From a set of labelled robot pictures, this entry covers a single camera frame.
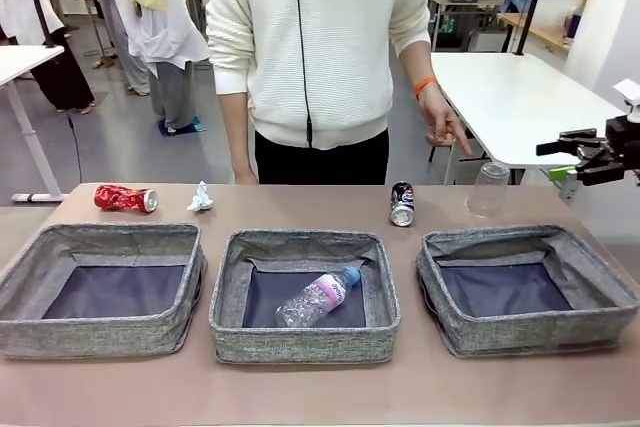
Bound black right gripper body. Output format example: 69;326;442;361
603;115;640;173

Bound clear plastic cup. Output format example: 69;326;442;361
464;161;512;220

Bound crushed blue soda can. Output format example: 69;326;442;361
389;180;418;228

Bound clear bottle pink label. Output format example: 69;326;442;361
274;266;362;329

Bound white tissue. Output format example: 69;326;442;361
186;180;217;214

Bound crushed red soda can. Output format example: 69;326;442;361
93;183;160;214

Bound person's left forearm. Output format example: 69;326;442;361
395;37;434;84

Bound person's right forearm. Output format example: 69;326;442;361
217;90;257;174

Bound person's left hand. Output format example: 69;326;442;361
417;87;474;157

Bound large white table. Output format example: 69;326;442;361
428;50;627;203

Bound wooden background table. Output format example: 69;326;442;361
498;11;576;53

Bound orange wrist watch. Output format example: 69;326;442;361
414;76;439;100

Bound background workbench with equipment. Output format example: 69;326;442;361
428;0;507;51

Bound grey fabric basket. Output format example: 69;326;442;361
208;229;402;365
0;223;208;361
415;224;640;359

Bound person's black trousers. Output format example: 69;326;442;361
253;127;391;186

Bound person in white coat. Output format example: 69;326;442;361
0;0;97;114

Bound small white table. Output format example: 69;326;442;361
0;43;67;204

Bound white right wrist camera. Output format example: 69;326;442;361
612;78;640;124

